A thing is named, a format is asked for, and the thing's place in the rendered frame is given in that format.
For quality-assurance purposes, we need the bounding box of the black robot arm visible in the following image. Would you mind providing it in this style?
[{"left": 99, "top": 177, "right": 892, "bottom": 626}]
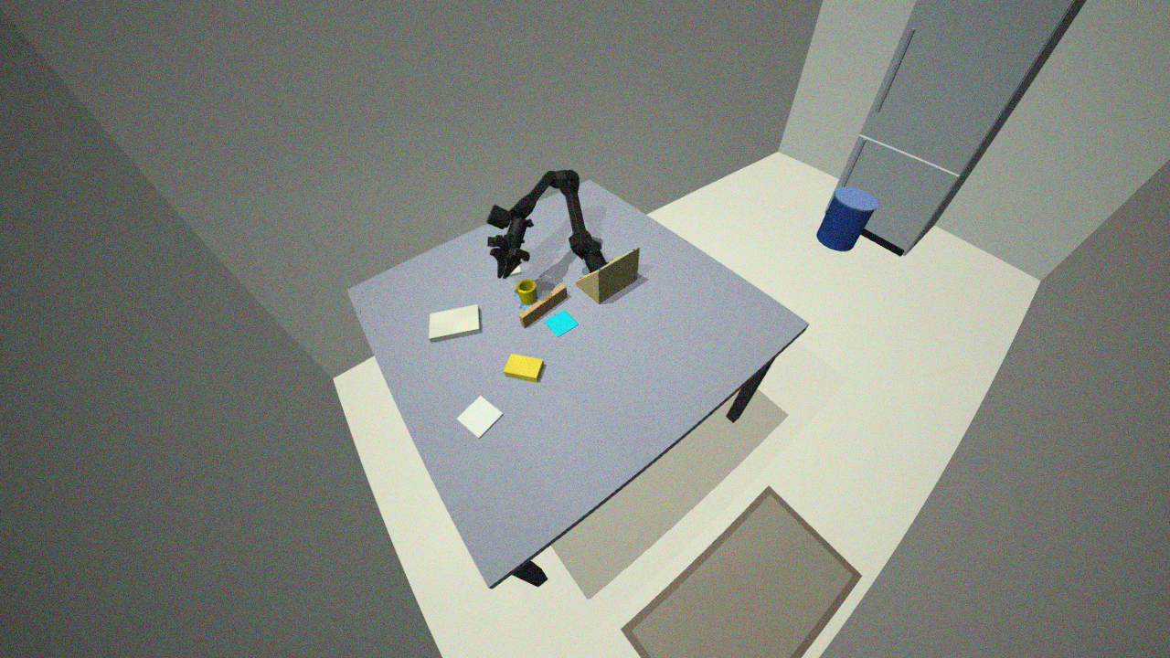
[{"left": 486, "top": 170, "right": 610, "bottom": 273}]

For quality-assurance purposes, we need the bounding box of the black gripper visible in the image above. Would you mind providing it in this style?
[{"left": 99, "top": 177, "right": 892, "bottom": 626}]
[{"left": 490, "top": 232, "right": 531, "bottom": 279}]

